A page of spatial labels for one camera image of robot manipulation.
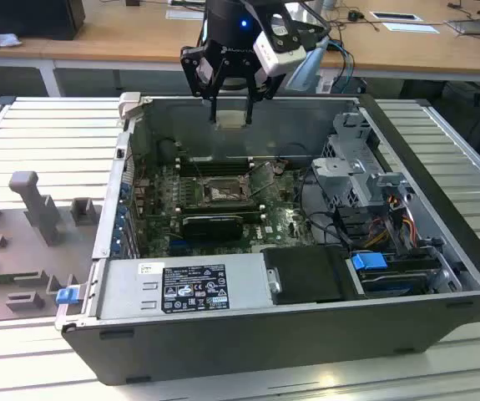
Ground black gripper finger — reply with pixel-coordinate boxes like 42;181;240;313
243;62;285;126
179;44;228;126

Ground silver square CPU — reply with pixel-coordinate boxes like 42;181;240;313
216;109;247;131

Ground black RAM slot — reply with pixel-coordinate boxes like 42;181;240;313
179;165;254;172
179;169;254;177
177;200;262;208
177;205;264;212
179;160;253;167
179;156;253;163

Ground CPU socket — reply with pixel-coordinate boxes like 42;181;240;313
197;174;252;206

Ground grey desk plate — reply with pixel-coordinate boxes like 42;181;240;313
165;8;207;20

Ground pale blue teach pendant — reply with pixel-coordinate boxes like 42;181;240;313
285;35;332;92

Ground grey case latch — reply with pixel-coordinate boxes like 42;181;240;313
118;92;143;122

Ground green RAM stick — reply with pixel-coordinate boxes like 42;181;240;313
179;208;266;221
0;272;43;289

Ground silver metal drive cage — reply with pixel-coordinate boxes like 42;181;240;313
310;110;416;256

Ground green motherboard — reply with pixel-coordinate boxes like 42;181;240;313
129;160;336;258

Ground wooden desk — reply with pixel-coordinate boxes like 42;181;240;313
0;0;480;98

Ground graphics card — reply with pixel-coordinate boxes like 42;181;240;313
182;215;244;242

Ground black plastic shroud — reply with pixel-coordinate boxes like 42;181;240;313
260;246;360;305

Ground white paper sheet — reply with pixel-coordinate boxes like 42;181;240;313
383;21;441;34

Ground hard disk in blue carrier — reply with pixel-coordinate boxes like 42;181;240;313
350;250;431;298

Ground silver power supply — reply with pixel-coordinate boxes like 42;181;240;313
95;252;272;321

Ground black box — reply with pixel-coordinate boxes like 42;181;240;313
0;0;86;42

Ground blue case latch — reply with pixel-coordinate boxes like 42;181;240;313
55;287;78;305

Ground black PC case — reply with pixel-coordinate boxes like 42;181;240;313
53;92;480;388

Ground grey parts rack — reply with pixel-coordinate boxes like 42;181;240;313
0;170;101;325

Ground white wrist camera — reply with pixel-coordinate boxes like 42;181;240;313
252;31;310;79

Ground black camera bracket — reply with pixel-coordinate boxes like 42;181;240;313
264;0;331;53

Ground thick black cable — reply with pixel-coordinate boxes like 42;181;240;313
296;166;351;247

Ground blue cable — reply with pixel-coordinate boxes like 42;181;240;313
325;39;356;83

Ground white desk cable frame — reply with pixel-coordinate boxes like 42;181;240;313
368;10;423;22

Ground yellow red power wires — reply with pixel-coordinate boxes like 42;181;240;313
364;211;417;251

